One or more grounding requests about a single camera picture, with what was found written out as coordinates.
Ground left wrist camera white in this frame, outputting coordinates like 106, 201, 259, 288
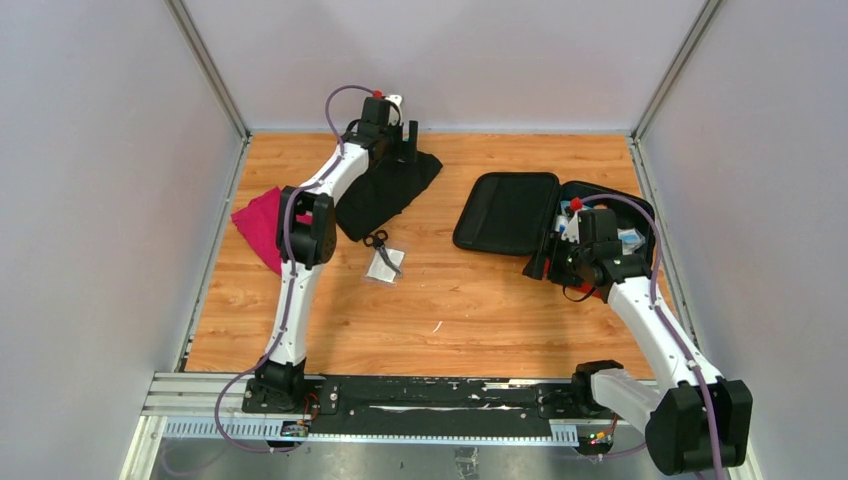
372, 89, 403, 126

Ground aluminium frame rail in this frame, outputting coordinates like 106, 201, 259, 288
119, 370, 750, 480

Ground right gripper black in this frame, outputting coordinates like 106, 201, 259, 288
522, 229, 592, 288

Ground pink cloth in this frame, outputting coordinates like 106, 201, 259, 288
230, 187, 282, 276

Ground clear bag white gauze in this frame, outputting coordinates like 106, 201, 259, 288
363, 245, 407, 287

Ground black cloth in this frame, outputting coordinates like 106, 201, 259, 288
336, 152, 443, 242

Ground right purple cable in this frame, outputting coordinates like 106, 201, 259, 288
579, 193, 730, 480

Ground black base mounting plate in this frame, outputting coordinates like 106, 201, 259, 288
241, 375, 616, 440

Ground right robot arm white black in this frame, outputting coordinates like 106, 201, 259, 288
540, 208, 753, 478

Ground red black medicine kit case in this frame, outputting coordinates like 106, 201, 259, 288
452, 172, 658, 300

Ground clear bag blue items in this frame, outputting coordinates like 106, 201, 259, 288
617, 228, 646, 255

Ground black handled scissors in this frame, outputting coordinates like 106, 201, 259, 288
363, 230, 402, 277

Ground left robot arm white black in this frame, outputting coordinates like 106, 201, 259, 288
245, 91, 425, 413

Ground small white blue bottle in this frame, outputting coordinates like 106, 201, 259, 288
553, 201, 574, 241

